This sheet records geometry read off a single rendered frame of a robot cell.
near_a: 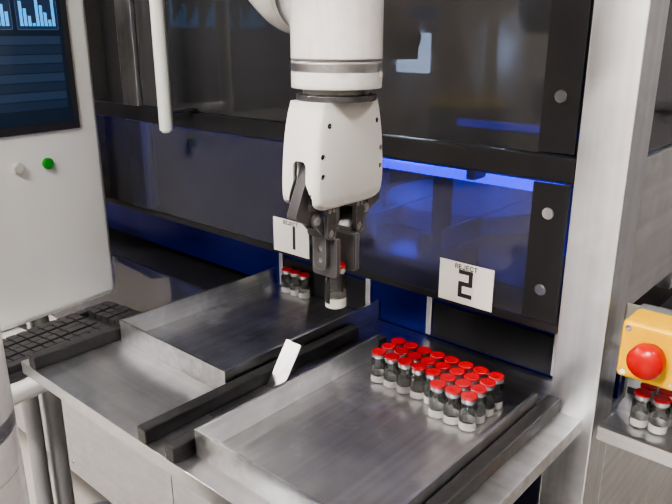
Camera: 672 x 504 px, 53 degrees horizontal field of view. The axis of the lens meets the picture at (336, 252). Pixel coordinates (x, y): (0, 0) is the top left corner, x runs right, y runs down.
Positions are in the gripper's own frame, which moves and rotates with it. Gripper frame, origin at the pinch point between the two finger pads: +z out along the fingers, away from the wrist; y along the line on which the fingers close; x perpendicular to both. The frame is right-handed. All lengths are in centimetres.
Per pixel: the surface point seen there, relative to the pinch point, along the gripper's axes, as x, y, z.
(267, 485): -2.4, 8.0, 24.3
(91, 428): -116, -29, 83
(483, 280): 0.8, -29.1, 10.8
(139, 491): -94, -29, 93
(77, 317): -74, -9, 31
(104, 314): -72, -13, 31
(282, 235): -37.9, -29.0, 12.0
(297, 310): -36, -30, 26
